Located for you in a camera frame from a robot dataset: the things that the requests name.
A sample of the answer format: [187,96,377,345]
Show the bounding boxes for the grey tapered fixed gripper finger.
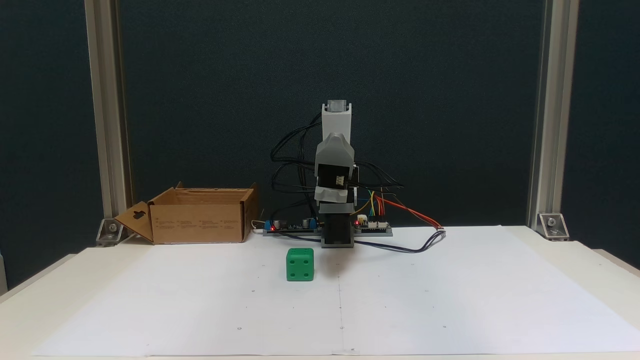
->
[315,131,356,165]

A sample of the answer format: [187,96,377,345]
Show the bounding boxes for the green die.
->
[286,247,315,282]

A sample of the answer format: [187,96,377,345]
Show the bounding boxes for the blue power circuit board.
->
[263,217,321,237]

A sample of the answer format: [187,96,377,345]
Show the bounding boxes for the motor driver circuit board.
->
[354,214,393,237]

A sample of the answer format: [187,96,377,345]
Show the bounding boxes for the open cardboard box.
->
[114,182,260,246]

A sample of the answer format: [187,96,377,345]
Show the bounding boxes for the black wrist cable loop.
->
[270,112,324,221]

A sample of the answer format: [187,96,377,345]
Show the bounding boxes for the black elbow cable loop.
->
[353,160,405,194]

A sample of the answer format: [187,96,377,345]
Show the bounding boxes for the coloured jumper wires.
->
[350,189,387,221]

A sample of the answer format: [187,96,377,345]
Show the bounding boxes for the red and orange wires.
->
[375,187,444,231]

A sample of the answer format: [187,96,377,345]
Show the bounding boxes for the black cable with white connector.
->
[352,229,447,254]

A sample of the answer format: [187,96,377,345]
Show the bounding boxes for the aluminium frame post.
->
[526,0,581,228]
[84,0,133,221]

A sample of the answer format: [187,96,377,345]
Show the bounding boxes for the metal corner bracket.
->
[96,217,126,247]
[537,212,570,241]

